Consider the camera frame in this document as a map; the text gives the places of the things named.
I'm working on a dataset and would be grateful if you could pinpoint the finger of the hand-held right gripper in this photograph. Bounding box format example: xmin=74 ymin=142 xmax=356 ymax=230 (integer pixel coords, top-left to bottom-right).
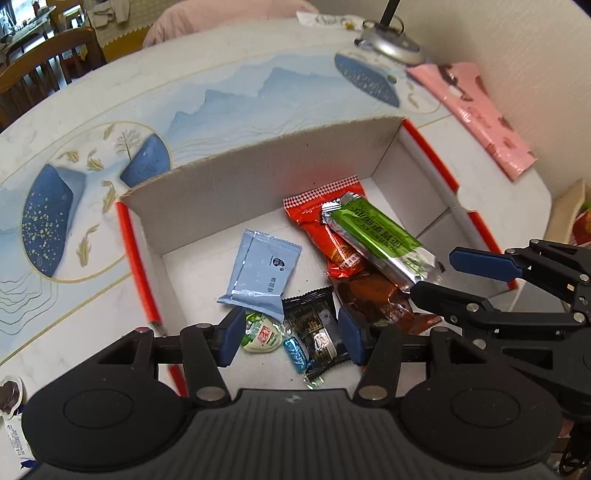
xmin=410 ymin=281 xmax=591 ymax=330
xmin=450 ymin=239 xmax=591 ymax=319

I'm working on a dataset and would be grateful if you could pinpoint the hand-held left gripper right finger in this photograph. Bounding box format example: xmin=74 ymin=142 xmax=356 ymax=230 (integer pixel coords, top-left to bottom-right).
xmin=338 ymin=308 xmax=507 ymax=403

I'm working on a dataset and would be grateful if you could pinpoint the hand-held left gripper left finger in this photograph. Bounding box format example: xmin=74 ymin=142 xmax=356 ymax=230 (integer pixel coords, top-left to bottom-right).
xmin=97 ymin=307 xmax=247 ymax=408

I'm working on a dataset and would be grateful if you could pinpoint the green and white candy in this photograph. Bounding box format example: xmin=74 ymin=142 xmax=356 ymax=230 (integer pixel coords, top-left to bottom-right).
xmin=241 ymin=313 xmax=285 ymax=355

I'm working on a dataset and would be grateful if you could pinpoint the black snack packet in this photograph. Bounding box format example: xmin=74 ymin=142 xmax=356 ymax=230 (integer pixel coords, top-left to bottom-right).
xmin=281 ymin=286 xmax=352 ymax=389

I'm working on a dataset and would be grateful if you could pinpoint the dark brown snack packet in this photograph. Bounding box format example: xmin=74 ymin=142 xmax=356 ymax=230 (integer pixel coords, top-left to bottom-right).
xmin=329 ymin=270 xmax=444 ymax=337

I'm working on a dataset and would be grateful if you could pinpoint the small blue candy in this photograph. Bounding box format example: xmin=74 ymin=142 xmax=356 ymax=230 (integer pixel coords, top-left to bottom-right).
xmin=283 ymin=336 xmax=310 ymax=374

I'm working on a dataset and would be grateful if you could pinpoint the light blue snack packet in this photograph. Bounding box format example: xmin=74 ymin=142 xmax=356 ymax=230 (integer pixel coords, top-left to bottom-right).
xmin=217 ymin=229 xmax=304 ymax=323

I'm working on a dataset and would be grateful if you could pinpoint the green snack bar packet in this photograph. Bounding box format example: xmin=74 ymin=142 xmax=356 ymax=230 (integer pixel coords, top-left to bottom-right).
xmin=321 ymin=191 xmax=445 ymax=292

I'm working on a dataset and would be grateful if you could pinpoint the orange-red snack packet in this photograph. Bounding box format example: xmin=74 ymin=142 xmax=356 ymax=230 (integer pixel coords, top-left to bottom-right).
xmin=283 ymin=174 xmax=371 ymax=278

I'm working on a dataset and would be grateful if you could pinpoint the red and white cardboard box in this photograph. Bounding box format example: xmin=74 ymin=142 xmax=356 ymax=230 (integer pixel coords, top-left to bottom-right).
xmin=115 ymin=115 xmax=555 ymax=402

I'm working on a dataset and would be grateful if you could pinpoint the pink patterned packet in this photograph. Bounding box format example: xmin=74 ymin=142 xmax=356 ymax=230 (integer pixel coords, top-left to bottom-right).
xmin=406 ymin=62 xmax=539 ymax=182

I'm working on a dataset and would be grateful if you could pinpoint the brown jelly cup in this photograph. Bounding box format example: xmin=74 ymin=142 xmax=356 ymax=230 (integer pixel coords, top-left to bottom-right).
xmin=0 ymin=375 xmax=25 ymax=419

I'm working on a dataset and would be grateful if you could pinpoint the silver desk lamp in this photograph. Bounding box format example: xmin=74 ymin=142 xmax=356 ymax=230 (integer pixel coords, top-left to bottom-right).
xmin=355 ymin=0 xmax=426 ymax=66

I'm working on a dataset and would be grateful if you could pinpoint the white and blue packet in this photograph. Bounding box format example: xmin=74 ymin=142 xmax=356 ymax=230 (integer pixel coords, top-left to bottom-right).
xmin=0 ymin=412 xmax=38 ymax=472

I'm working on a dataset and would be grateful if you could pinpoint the white crumpled wrapper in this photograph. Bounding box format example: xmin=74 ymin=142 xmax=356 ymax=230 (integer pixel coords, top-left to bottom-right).
xmin=295 ymin=11 xmax=366 ymax=32

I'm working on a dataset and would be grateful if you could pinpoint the cream cloth covered furniture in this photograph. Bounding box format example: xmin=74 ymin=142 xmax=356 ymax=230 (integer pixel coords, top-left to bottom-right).
xmin=99 ymin=22 xmax=154 ymax=64

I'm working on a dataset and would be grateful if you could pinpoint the wooden chair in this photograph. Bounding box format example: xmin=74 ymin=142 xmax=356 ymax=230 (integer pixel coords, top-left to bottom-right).
xmin=0 ymin=25 xmax=108 ymax=133

